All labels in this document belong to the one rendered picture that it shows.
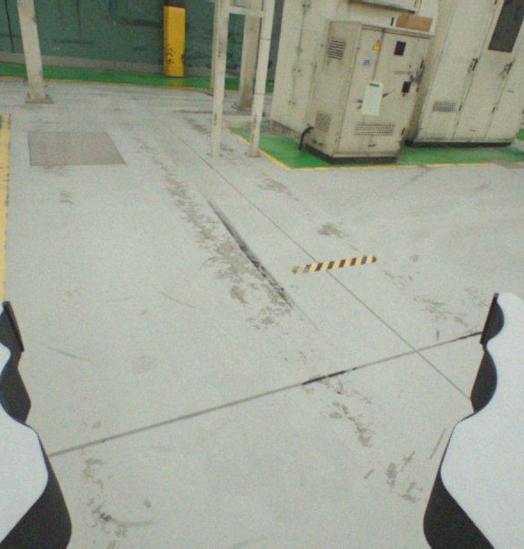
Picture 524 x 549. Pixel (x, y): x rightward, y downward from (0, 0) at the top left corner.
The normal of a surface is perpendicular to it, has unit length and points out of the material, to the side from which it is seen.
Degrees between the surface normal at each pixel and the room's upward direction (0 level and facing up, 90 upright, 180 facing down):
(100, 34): 90
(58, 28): 90
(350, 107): 90
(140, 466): 0
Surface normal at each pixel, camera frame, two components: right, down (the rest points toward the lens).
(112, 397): 0.12, -0.86
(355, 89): 0.44, 0.50
